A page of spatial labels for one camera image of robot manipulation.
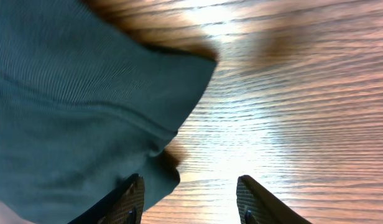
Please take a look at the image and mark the black t-shirt with white logo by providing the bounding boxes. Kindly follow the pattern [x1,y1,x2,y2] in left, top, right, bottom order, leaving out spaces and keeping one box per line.
[0,0,216,223]

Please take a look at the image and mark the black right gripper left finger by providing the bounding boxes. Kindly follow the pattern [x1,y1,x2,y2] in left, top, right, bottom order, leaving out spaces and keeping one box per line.
[68,174,145,224]

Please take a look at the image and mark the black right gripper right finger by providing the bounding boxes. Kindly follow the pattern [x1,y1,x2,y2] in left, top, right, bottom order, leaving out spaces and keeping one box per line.
[236,175,311,224]

